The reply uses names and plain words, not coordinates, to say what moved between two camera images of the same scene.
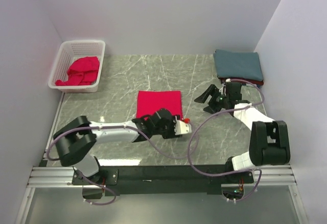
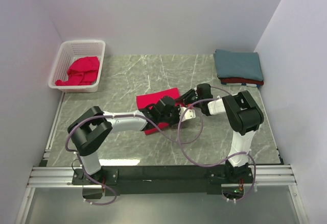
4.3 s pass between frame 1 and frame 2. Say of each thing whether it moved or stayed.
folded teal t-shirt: stayed
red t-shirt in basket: stayed
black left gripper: moved
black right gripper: moved
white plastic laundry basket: stayed
